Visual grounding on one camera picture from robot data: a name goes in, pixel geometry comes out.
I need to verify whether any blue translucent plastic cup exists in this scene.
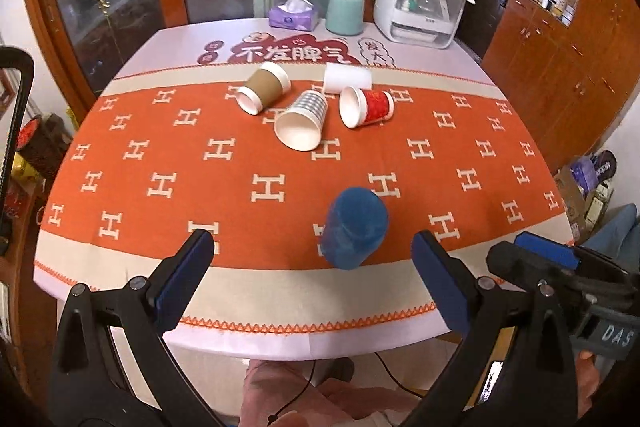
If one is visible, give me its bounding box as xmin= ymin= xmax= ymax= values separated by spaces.
xmin=320 ymin=187 xmax=390 ymax=270

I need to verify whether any red patterned paper cup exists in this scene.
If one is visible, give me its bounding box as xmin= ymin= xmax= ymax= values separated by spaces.
xmin=338 ymin=87 xmax=395 ymax=129

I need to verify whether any grey striped paper cup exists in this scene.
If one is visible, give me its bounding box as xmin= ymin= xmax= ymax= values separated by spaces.
xmin=273 ymin=90 xmax=328 ymax=152

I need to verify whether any plain white paper cup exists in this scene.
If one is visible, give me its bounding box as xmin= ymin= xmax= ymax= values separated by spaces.
xmin=322 ymin=63 xmax=372 ymax=95

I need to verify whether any brown sleeve paper cup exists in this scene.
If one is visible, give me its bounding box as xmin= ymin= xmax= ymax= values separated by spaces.
xmin=235 ymin=62 xmax=292 ymax=116

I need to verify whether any operator right hand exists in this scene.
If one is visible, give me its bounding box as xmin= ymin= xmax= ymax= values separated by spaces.
xmin=575 ymin=351 xmax=600 ymax=418

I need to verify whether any pink trousers leg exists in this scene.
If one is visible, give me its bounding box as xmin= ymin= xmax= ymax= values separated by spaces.
xmin=239 ymin=360 xmax=420 ymax=426

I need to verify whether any orange H-pattern blanket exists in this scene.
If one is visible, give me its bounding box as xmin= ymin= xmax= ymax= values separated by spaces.
xmin=35 ymin=65 xmax=573 ymax=334

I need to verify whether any white countertop appliance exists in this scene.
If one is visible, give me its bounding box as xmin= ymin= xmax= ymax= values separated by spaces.
xmin=373 ymin=0 xmax=466 ymax=50

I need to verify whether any teal canister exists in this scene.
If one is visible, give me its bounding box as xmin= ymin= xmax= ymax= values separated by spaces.
xmin=326 ymin=0 xmax=364 ymax=37

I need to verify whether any white printed tablecloth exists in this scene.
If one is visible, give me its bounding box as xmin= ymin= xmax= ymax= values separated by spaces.
xmin=34 ymin=20 xmax=496 ymax=360

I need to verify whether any purple tissue pack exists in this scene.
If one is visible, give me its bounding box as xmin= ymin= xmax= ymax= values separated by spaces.
xmin=268 ymin=0 xmax=318 ymax=31

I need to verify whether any black cable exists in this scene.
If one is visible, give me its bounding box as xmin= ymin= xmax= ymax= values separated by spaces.
xmin=267 ymin=351 xmax=426 ymax=425

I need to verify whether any wooden wall cabinet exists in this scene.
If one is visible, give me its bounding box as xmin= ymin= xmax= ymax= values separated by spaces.
xmin=458 ymin=0 xmax=639 ymax=171

